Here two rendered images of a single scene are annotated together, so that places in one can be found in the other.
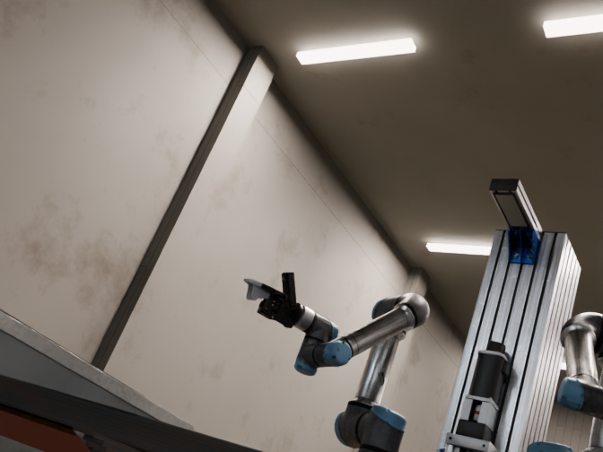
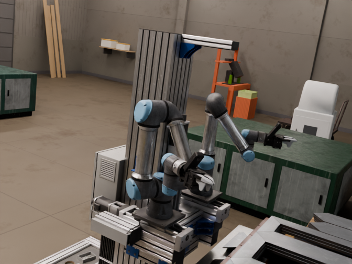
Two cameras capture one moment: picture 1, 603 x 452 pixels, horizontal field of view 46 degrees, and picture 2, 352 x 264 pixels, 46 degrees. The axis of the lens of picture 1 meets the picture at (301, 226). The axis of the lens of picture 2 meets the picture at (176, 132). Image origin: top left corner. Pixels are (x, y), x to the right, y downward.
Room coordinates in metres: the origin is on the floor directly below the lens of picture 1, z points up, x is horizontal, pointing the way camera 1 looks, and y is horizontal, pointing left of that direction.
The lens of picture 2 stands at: (2.55, 1.65, 2.02)
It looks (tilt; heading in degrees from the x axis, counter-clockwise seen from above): 13 degrees down; 260
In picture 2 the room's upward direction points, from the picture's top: 8 degrees clockwise
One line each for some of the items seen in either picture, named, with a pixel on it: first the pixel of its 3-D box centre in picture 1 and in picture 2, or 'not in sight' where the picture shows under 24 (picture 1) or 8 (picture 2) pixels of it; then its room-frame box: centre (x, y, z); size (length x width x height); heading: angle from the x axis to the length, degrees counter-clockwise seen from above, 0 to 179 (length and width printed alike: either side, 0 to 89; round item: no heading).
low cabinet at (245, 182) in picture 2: not in sight; (271, 167); (0.27, -3.57, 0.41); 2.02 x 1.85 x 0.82; 139
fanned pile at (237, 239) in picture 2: not in sight; (241, 242); (1.58, -0.83, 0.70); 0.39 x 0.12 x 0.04; 52
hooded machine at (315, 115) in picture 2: not in sight; (313, 124); (-1.11, -5.27, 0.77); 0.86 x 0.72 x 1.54; 53
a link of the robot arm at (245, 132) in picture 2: not in sight; (249, 135); (1.62, -0.92, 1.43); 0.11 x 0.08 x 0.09; 166
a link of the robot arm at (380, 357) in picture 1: (378, 369); (145, 151); (2.35, -0.42, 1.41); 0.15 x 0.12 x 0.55; 24
